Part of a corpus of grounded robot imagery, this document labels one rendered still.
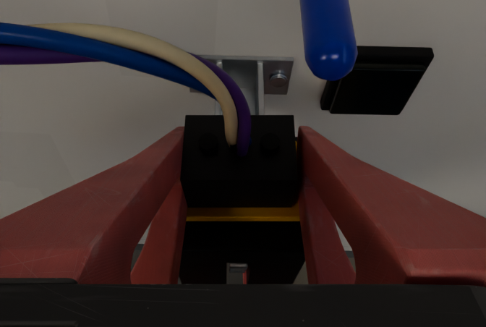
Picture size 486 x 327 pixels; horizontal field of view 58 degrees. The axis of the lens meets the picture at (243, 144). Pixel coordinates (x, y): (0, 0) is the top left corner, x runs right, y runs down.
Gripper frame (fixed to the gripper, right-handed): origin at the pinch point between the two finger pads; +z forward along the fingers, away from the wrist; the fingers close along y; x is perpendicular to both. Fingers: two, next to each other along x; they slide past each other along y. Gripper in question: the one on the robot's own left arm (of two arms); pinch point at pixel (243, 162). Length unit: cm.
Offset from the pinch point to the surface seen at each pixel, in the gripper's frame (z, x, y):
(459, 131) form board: 10.1, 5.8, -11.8
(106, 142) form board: 10.6, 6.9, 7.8
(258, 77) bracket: 6.8, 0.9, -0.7
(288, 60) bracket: 7.5, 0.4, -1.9
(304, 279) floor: 77, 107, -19
